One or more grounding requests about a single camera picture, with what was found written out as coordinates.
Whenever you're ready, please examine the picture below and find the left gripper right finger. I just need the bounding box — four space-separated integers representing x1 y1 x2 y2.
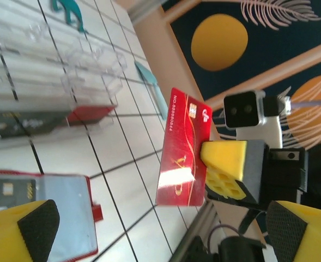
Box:
265 200 321 262

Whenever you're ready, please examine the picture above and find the teal garden rake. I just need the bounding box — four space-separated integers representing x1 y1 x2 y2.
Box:
50 0 89 34

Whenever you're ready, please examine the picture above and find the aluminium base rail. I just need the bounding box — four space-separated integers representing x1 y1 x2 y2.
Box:
171 201 220 262

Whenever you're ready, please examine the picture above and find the black card with silver print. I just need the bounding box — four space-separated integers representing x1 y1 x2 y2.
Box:
0 110 70 140

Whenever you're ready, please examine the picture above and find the plain red card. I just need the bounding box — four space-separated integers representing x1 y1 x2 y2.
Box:
66 105 117 127

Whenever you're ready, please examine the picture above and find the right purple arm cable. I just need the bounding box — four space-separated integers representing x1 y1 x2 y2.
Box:
208 98 321 252

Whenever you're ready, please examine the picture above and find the dark card with chip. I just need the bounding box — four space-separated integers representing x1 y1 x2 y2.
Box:
0 174 38 216

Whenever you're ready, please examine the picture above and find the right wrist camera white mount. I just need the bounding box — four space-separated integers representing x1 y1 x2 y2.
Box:
222 91 292 150

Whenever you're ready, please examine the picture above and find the light blue garden trowel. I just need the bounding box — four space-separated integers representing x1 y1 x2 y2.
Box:
134 61 168 121

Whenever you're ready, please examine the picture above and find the clear acrylic organizer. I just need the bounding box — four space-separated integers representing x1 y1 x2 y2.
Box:
0 0 128 140

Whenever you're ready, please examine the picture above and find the red leather card holder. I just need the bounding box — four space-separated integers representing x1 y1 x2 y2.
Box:
0 169 104 259

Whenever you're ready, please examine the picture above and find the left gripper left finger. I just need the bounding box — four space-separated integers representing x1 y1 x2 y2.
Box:
0 199 60 262

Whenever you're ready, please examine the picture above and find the red credit card gold print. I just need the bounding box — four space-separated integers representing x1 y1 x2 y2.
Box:
155 87 213 207

